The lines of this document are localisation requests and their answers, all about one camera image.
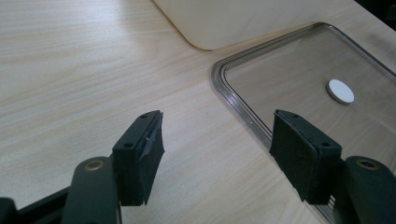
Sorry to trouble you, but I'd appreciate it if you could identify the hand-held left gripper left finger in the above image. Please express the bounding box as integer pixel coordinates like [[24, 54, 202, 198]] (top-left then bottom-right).
[[61, 109, 165, 224]]

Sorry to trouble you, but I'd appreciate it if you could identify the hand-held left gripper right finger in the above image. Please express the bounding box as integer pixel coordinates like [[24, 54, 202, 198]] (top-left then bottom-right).
[[269, 108, 396, 224]]

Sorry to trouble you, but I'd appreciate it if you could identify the white round disc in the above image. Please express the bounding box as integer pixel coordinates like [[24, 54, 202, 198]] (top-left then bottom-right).
[[325, 78, 356, 105]]

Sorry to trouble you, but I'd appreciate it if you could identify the clear plastic tray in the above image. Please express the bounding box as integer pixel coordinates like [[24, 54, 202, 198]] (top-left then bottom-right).
[[210, 21, 396, 224]]

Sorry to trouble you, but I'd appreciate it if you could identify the cream plastic board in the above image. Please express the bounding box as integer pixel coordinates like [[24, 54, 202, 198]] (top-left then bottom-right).
[[151, 0, 359, 51]]

